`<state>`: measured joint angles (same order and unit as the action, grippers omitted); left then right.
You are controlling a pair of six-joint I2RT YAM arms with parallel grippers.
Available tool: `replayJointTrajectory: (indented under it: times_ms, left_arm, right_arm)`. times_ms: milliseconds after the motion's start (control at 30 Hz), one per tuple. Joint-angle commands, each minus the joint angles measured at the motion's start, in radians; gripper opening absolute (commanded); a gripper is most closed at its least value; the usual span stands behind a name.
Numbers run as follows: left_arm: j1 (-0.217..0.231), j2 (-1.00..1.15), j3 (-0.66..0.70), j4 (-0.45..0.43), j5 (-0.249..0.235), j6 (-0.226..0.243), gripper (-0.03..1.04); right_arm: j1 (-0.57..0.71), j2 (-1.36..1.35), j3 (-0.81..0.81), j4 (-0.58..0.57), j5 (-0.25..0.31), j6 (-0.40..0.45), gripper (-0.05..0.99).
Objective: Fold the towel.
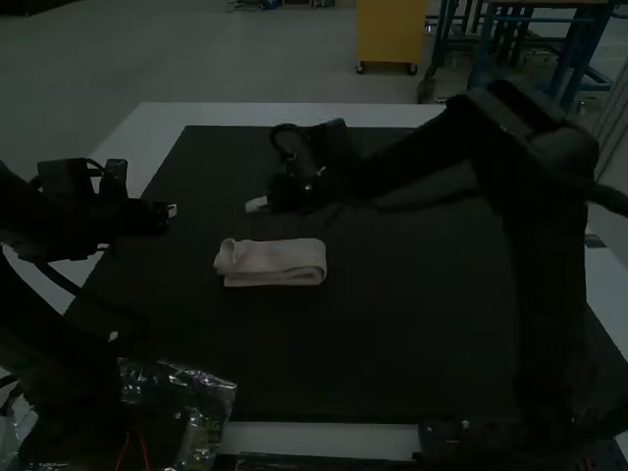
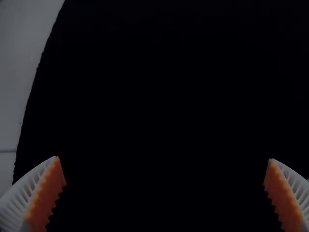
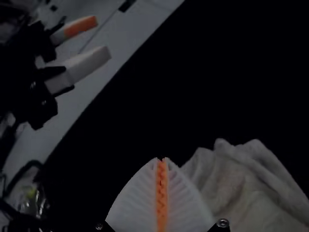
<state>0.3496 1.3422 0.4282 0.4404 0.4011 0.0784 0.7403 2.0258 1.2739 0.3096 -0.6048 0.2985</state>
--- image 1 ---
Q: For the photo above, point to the black mat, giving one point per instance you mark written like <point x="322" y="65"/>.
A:
<point x="343" y="319"/>

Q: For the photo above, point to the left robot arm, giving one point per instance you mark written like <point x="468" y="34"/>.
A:
<point x="49" y="343"/>

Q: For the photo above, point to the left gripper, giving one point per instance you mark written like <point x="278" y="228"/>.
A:
<point x="132" y="218"/>

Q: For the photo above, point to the metal-framed workbench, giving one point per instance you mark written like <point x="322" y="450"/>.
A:
<point x="539" y="20"/>

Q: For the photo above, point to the pale towel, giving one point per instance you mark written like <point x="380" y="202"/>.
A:
<point x="275" y="262"/>

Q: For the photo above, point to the silver foil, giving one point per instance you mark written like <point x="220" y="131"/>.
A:
<point x="10" y="436"/>
<point x="196" y="387"/>

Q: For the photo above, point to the yellow wheeled cabinet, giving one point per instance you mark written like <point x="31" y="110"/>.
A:
<point x="390" y="34"/>

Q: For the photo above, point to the dark base panel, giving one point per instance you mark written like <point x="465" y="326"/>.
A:
<point x="441" y="441"/>

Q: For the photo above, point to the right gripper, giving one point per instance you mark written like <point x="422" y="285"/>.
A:
<point x="297" y="191"/>

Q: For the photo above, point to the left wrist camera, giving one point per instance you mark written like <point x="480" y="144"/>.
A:
<point x="116" y="176"/>

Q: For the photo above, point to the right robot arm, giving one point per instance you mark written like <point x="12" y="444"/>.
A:
<point x="539" y="245"/>

